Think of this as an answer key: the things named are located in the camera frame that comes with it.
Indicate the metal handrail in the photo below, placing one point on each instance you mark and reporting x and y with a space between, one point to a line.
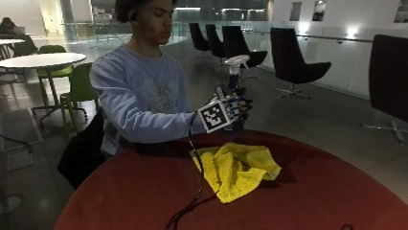
332 37

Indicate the person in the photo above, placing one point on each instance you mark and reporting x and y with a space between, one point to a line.
15 38
140 83

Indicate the black lounge chair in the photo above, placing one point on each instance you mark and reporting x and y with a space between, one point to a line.
389 80
215 41
298 62
240 48
199 36

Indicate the yellow cloth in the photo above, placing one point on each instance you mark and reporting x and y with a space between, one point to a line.
236 171

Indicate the blue spray bottle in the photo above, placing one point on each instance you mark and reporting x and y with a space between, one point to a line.
235 78

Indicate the green chair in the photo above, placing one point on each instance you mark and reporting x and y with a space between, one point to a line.
54 68
80 86

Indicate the white round table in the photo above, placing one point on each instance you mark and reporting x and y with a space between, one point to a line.
9 42
43 60

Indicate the white marker cube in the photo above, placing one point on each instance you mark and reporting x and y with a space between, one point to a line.
215 115

